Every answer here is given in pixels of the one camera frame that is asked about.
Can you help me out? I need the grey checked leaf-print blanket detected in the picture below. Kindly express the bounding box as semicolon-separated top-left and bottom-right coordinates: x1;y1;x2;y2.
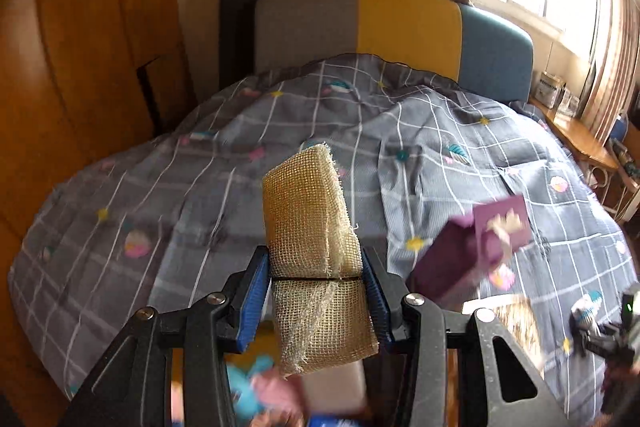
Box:
7;53;640;427

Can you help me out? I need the blue and white tissue pack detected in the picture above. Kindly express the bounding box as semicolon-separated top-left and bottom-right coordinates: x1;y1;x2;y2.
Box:
306;413;353;427

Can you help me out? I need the wooden wardrobe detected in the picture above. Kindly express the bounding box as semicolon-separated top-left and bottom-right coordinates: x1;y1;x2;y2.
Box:
0;0;198;427

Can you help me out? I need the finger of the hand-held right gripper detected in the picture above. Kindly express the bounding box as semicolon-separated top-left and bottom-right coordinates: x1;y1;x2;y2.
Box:
575;324;623;360

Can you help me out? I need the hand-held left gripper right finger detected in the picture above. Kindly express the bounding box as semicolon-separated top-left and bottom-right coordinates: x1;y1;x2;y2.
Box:
361;247;561;427

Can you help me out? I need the black rolled mat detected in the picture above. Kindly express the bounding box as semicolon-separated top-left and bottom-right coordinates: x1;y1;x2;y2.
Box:
220;0;263;92

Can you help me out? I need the white tin can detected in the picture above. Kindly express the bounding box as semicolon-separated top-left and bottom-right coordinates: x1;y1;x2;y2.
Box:
537;72;566;108

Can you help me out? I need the ornate gold tissue box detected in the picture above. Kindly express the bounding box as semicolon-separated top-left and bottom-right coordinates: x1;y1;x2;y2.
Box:
461;296;547;380

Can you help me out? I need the purple tissue box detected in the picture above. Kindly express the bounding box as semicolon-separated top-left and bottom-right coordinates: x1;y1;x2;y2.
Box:
406;193;534;309

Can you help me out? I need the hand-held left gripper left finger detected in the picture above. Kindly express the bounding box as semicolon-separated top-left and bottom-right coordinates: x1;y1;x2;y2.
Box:
60;246;273;427

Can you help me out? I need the blue plush toy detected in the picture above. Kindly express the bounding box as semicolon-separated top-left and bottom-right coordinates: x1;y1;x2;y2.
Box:
172;353;277;423

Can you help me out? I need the blue chair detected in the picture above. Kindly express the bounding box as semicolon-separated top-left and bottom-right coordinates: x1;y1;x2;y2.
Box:
610;113;632;142

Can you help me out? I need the grey yellow blue headboard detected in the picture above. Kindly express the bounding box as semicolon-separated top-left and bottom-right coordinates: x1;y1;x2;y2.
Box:
254;0;534;104

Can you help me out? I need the gold mesh sponge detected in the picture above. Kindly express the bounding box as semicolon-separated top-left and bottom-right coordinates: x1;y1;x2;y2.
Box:
261;143;380;378

